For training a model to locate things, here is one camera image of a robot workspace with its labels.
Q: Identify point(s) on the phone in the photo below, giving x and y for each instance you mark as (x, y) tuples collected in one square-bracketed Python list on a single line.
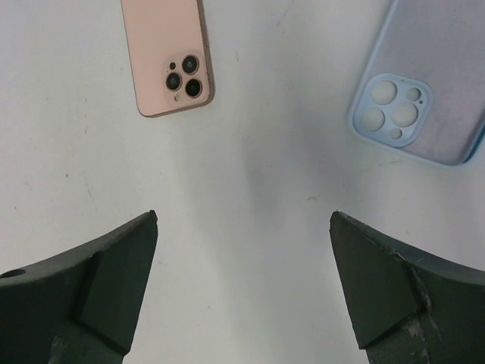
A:
[(422, 91)]

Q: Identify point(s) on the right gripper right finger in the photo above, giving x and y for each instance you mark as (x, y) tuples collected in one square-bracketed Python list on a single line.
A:
[(407, 305)]

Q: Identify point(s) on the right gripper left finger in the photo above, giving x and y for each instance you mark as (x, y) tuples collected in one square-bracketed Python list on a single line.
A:
[(82, 305)]

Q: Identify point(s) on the gold pink smartphone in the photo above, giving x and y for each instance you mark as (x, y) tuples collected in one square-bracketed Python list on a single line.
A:
[(169, 55)]

